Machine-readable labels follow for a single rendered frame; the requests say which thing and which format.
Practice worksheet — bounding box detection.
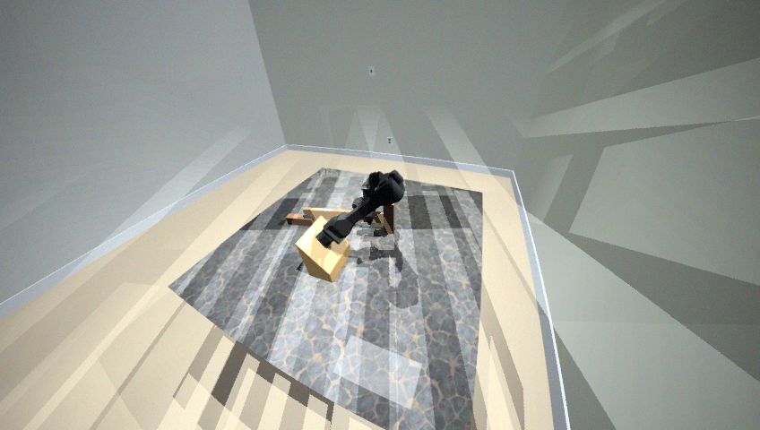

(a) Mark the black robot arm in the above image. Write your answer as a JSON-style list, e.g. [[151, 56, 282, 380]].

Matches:
[[315, 169, 405, 248]]

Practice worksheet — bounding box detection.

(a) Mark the long tan wooden rail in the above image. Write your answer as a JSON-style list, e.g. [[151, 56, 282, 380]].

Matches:
[[303, 207, 384, 223]]

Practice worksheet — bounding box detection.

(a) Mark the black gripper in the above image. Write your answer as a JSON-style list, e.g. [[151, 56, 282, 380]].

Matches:
[[362, 195, 376, 225]]

